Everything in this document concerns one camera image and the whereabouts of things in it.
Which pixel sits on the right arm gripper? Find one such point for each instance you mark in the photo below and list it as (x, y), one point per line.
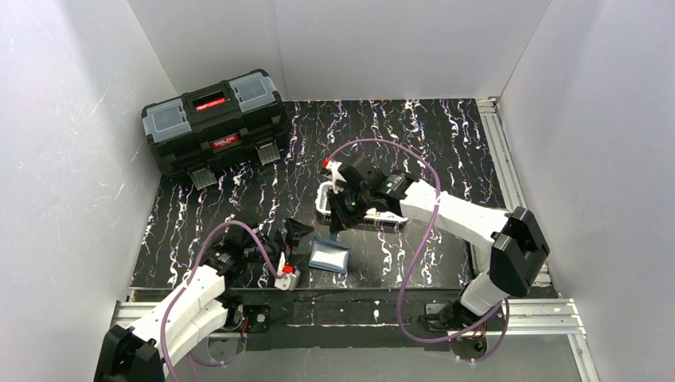
(342, 205)

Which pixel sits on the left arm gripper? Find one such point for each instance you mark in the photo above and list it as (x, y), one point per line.
(282, 242)

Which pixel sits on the blue leather card holder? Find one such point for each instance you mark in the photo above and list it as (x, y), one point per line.
(329, 255)

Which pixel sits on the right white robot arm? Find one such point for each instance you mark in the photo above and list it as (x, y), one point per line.
(513, 241)

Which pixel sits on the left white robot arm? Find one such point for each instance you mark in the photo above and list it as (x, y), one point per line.
(148, 348)

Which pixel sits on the black red toolbox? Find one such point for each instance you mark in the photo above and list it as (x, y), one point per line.
(196, 136)

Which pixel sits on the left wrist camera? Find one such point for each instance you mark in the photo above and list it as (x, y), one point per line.
(289, 274)

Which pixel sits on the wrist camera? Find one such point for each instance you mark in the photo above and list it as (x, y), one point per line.
(289, 274)
(330, 169)

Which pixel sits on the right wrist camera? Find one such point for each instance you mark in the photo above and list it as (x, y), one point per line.
(330, 169)

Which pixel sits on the aluminium frame rail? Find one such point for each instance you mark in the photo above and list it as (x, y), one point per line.
(385, 223)

